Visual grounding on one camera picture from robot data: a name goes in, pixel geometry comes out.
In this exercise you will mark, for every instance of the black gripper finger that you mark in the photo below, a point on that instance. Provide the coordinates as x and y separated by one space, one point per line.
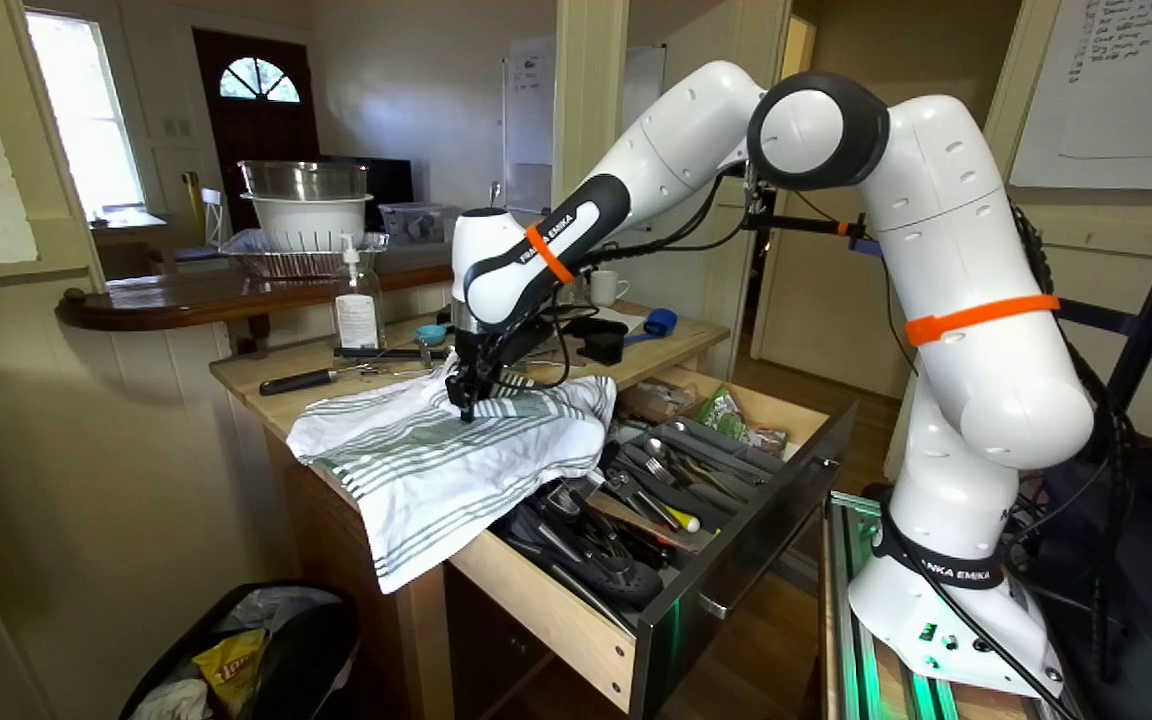
453 397
471 408

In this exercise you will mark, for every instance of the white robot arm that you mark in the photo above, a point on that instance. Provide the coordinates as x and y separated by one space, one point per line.
993 388

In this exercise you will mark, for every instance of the white wall poster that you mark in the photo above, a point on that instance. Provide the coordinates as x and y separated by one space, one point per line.
1091 117

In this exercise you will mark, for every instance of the dark wooden door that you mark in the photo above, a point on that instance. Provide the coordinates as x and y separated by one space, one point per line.
258 103

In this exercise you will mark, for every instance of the black knife on counter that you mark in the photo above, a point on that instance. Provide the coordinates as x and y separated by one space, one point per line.
298 383

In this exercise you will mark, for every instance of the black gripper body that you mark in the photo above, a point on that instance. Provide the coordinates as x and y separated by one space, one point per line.
480 361

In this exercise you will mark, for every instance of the wooden counter shelf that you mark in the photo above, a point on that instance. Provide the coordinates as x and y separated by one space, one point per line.
194 295

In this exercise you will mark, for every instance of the grey cutlery tray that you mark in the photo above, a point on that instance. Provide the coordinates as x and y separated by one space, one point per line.
650 511

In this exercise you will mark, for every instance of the white mug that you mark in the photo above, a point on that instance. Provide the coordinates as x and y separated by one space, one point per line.
607 284

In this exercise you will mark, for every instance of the white colander with bowl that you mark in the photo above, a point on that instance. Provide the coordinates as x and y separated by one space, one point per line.
306 204

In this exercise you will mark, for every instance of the white striped towel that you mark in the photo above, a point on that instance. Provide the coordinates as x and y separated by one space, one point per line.
430 482

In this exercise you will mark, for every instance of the black trash bin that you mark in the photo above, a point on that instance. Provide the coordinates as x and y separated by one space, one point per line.
258 653

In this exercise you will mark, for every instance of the hand soap pump bottle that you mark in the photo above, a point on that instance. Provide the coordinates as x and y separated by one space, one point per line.
355 306

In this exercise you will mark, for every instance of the open wooden drawer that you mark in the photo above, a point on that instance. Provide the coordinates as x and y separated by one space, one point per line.
636 666

